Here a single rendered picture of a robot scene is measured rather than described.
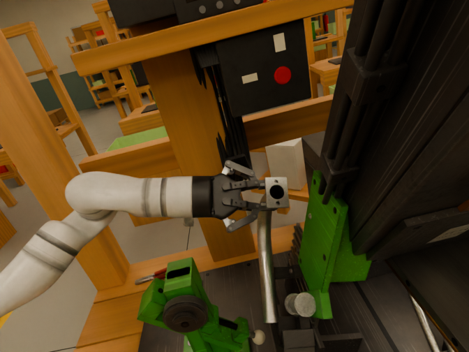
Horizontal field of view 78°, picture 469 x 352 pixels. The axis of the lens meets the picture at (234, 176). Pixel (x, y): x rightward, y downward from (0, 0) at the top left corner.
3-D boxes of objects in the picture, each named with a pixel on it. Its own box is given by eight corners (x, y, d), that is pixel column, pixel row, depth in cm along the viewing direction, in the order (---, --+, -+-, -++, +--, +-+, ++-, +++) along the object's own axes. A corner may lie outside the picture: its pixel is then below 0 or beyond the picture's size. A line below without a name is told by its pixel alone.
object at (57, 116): (53, 134, 772) (44, 118, 751) (24, 141, 773) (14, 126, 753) (71, 121, 878) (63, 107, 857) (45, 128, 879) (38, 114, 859)
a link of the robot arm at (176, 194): (194, 183, 61) (164, 183, 60) (192, 166, 50) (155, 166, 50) (194, 227, 58) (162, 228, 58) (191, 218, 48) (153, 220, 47)
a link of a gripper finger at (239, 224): (225, 228, 53) (250, 211, 54) (230, 237, 52) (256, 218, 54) (225, 227, 50) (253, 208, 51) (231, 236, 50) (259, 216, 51)
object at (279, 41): (313, 98, 60) (304, 17, 53) (233, 119, 60) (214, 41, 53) (296, 87, 71) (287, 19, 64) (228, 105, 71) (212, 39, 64)
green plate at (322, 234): (362, 307, 50) (397, 204, 41) (316, 310, 50) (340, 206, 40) (335, 260, 60) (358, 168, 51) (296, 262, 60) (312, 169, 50)
